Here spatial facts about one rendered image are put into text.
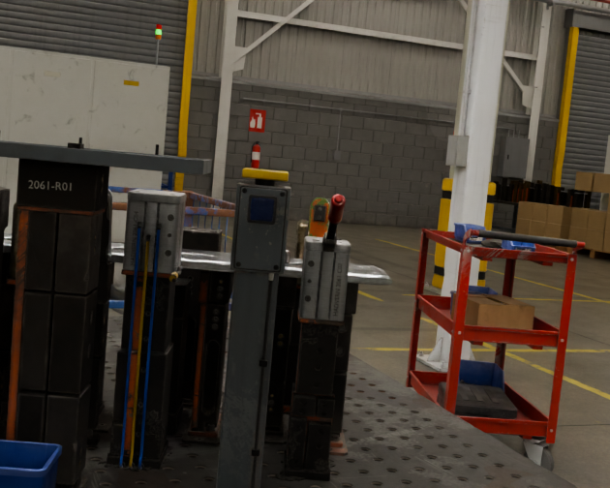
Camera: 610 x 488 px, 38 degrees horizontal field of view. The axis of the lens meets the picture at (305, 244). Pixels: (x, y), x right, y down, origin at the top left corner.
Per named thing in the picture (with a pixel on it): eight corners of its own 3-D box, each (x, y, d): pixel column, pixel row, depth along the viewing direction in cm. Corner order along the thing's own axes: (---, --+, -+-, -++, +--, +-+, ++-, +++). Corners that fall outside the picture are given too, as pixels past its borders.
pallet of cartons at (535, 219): (594, 253, 1533) (600, 209, 1525) (558, 251, 1499) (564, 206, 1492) (549, 244, 1641) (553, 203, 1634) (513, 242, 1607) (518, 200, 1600)
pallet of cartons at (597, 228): (657, 264, 1406) (668, 179, 1393) (619, 263, 1373) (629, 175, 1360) (603, 255, 1515) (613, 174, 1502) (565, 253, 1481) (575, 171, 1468)
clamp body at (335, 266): (334, 460, 145) (355, 239, 141) (339, 485, 134) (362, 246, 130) (275, 455, 144) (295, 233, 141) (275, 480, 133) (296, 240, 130)
